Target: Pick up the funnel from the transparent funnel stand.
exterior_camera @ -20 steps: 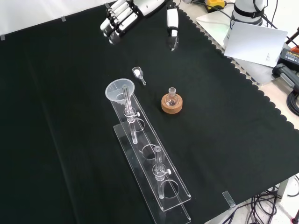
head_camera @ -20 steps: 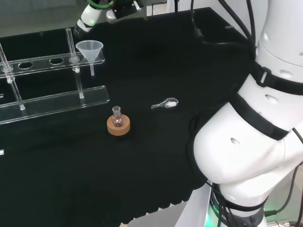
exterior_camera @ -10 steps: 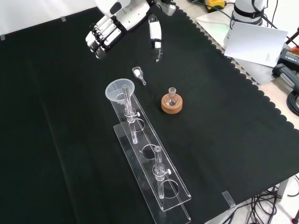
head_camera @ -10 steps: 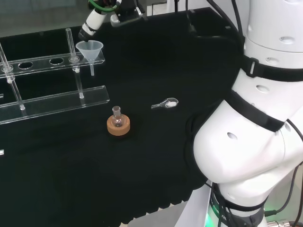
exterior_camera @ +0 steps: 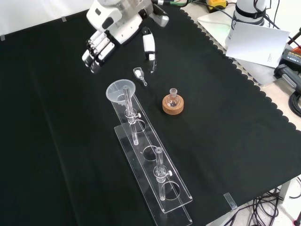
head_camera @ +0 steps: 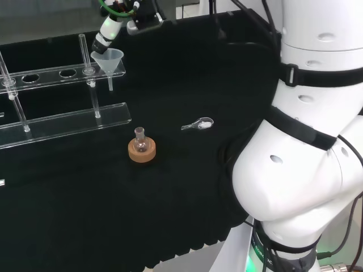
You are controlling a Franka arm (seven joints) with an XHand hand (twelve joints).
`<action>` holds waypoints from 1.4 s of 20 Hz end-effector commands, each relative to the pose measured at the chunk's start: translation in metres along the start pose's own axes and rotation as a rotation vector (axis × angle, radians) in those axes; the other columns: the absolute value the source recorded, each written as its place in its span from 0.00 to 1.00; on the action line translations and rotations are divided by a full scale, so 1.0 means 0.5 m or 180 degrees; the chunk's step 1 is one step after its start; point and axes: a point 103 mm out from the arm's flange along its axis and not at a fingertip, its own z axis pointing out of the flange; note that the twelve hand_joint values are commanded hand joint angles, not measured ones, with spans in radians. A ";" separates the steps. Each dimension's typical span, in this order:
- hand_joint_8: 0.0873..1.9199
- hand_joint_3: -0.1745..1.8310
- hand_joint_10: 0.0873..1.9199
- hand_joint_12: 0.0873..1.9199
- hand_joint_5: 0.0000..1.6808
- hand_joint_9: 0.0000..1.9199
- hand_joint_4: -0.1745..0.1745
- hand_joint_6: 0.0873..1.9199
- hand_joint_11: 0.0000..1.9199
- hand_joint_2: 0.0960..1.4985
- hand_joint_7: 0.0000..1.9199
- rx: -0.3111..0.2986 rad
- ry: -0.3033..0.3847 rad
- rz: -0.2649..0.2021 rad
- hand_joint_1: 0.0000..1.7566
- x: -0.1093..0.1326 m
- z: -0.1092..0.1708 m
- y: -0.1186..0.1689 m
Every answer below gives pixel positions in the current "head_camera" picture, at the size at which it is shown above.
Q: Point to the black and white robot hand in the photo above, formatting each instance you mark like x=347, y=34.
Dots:
x=109, y=28

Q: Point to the clear plastic funnel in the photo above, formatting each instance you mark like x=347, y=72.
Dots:
x=109, y=61

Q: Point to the clear acrylic funnel stand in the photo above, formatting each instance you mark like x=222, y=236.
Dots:
x=71, y=124

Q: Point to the small round-bottom glass flask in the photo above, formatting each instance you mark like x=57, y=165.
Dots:
x=141, y=144

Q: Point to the black bench cloth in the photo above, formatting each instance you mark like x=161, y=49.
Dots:
x=85, y=198

